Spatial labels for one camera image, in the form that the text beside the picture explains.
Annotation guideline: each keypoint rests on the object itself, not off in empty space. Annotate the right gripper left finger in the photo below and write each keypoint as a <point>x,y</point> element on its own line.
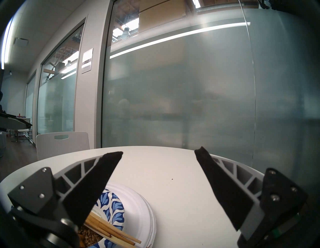
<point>90,185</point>

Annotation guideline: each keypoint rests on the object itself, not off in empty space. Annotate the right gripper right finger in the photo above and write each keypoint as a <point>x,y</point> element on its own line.
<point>230,192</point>

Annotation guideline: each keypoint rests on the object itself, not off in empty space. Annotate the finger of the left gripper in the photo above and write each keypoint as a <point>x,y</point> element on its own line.
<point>15,123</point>

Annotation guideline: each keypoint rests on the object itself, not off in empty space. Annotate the large blue patterned paper bowl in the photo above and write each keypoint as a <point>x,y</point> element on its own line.
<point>122,207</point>

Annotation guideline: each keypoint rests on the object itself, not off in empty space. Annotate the small round background table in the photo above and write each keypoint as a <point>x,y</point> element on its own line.
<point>22,131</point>

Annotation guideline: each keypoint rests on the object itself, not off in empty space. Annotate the minced brown food leftovers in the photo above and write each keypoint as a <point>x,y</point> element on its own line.
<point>88,236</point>

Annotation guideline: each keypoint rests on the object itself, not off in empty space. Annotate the large white foam plate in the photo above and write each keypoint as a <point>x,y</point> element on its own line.
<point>153,225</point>

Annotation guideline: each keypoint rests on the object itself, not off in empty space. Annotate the white ceiling air vent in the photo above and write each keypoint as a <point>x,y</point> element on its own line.
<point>20,41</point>

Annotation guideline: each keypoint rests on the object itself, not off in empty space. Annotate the QR code paper sign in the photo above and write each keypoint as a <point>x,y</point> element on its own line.
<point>87,61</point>

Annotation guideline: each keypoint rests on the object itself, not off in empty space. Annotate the grey pendant lamp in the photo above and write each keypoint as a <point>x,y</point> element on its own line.
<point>125,33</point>

